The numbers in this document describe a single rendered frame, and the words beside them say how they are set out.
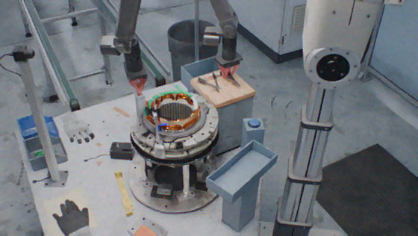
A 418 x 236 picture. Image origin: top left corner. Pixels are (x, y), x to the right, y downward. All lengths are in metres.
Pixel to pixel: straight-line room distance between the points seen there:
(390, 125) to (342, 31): 2.40
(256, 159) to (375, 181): 1.62
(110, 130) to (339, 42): 1.19
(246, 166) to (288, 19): 2.44
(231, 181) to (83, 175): 0.68
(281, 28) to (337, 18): 2.67
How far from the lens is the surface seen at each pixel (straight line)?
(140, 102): 1.58
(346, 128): 3.43
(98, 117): 2.15
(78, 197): 1.80
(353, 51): 1.29
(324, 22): 1.21
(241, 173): 1.50
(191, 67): 1.96
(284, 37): 3.90
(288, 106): 3.52
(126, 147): 1.89
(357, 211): 2.85
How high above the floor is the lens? 2.11
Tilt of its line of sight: 39 degrees down
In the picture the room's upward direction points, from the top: 1 degrees clockwise
